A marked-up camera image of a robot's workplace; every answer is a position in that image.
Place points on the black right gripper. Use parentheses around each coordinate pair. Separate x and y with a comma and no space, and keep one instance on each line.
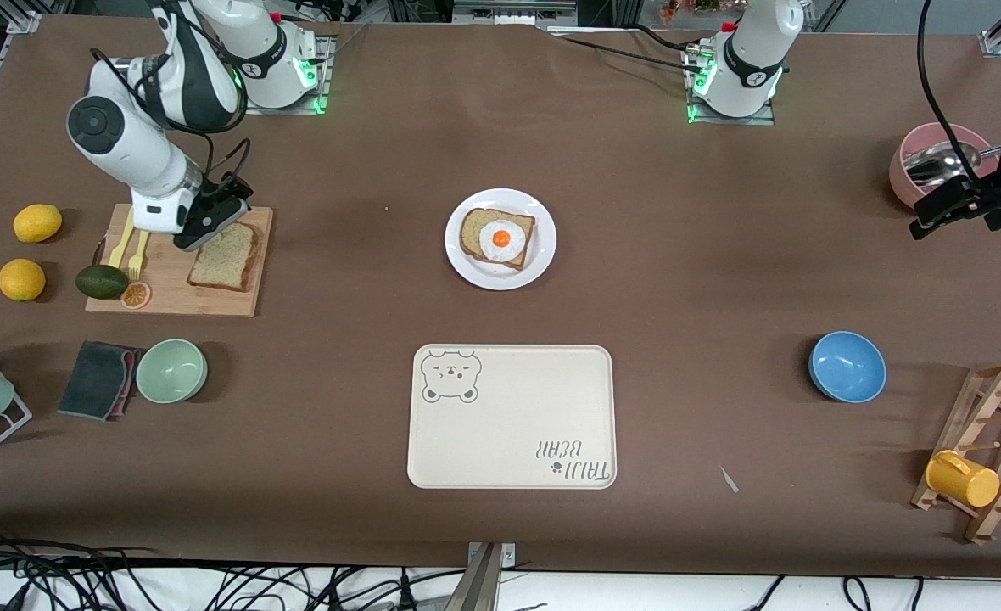
(237,187)

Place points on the plain brown bread slice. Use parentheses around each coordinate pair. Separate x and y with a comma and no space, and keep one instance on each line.
(222,259)

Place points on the white round plate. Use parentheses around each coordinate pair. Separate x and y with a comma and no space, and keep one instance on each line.
(543,255)

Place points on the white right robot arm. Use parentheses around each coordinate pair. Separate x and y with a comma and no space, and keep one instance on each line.
(127,144)

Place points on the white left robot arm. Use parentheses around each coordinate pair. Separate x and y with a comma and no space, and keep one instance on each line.
(751,59)

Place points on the yellow plastic fork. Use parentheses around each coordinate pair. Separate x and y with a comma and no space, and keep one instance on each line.
(137,259)

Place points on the wooden cutting board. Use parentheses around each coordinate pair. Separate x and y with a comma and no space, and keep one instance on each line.
(212,301)

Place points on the metal ladle spoon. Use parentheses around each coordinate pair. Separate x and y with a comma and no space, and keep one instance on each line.
(933,159)

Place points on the yellow plastic knife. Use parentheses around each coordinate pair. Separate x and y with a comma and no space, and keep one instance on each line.
(119,250)

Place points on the orange slice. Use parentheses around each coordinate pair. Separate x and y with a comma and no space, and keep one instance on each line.
(136,295)

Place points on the pink bowl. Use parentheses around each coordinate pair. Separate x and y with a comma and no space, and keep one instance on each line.
(901,182)

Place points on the dark green avocado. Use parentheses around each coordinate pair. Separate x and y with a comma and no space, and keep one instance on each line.
(102,282)

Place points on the pale green bowl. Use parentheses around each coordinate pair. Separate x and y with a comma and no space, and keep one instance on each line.
(171,371)

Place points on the yellow lemon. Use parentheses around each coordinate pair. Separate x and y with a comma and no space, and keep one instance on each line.
(37,223)
(22,280)

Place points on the grey folded cloth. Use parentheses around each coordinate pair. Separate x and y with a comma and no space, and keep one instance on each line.
(93,380)

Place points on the wooden peg mug rack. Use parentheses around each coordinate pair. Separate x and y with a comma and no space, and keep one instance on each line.
(988,399)

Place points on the blue bowl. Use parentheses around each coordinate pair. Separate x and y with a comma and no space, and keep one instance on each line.
(847,367)

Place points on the yellow mug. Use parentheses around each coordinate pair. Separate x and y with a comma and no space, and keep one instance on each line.
(963,479)

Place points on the cream bear print tray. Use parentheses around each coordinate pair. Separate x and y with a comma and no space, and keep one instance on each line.
(509,424)

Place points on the grey tape scrap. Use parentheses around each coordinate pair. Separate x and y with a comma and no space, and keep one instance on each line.
(729,479)

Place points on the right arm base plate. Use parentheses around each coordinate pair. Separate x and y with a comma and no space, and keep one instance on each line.
(318,102)

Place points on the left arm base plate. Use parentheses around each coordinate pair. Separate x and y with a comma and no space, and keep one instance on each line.
(763,117)

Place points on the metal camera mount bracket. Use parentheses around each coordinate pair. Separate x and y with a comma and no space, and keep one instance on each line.
(507,556)

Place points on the aluminium camera mount beam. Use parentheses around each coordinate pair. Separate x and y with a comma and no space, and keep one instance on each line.
(479,585)

